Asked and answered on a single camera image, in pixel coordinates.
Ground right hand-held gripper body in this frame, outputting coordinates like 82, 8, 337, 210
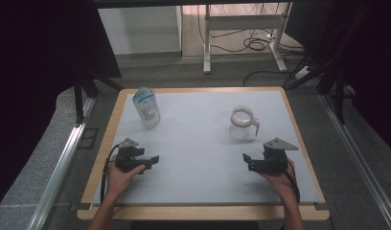
256, 137, 300, 175

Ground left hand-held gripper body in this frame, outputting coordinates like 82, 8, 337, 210
115, 137, 144, 173

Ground clear glass jar with handle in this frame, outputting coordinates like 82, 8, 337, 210
229, 104, 261, 142

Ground white and blue pouch bag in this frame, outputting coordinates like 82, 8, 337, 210
131, 86, 162, 129

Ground person's left hand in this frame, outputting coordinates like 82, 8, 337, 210
105, 158, 147, 200

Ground person's right hand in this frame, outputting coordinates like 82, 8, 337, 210
259, 158, 297, 200

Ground white table mat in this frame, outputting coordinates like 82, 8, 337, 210
92, 90, 321, 205

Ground black tripod stand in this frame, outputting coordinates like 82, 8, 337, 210
73, 71, 125, 125

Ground black metal stand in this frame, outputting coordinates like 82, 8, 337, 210
284, 54, 350, 126

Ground white power strip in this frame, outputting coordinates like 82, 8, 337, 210
293, 65, 311, 80

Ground white panel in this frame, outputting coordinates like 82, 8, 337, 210
97, 5, 183, 56

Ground dark curtain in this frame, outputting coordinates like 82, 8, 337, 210
284, 0, 391, 158
0, 0, 123, 212

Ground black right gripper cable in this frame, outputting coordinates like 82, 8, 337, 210
284, 159, 302, 205

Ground aluminium rail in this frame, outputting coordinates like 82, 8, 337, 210
26, 96, 96, 230
319, 93, 391, 230

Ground coiled black floor cables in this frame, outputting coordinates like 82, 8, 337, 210
196, 3, 306, 56

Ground white metal desk frame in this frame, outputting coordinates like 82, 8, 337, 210
202, 3, 289, 75

